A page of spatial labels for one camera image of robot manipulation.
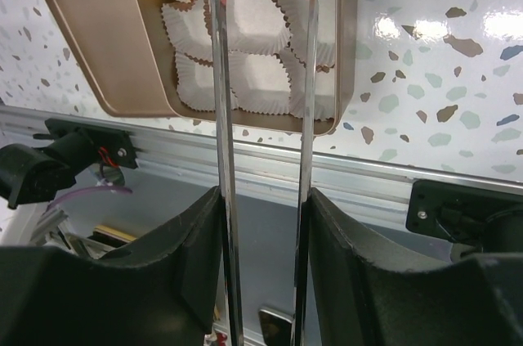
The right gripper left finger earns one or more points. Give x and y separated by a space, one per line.
159 289

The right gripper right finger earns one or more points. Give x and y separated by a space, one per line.
370 290

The metal tongs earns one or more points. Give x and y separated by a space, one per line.
226 170

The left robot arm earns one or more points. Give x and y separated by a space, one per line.
31 175

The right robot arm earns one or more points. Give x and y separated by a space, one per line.
490 235

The gold tin lid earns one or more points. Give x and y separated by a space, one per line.
109 40

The gold cookie tin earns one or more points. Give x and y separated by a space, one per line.
267 59

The aluminium rail frame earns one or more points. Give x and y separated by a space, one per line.
372 192

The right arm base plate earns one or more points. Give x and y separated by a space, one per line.
458 214

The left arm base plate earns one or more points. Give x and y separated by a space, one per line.
72 140

